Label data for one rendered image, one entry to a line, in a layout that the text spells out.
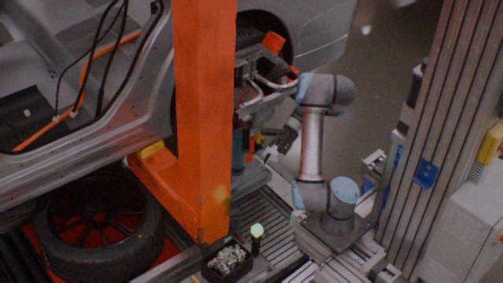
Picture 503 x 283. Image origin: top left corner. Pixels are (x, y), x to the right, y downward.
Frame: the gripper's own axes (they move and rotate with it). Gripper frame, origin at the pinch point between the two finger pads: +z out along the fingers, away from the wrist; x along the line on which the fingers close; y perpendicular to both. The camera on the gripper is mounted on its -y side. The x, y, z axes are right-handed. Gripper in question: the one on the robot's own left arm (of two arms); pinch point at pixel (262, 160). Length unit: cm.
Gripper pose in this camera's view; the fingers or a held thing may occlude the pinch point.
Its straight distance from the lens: 263.8
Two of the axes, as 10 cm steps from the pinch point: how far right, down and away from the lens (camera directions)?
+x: 0.6, 2.7, 9.6
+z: -5.8, 7.9, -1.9
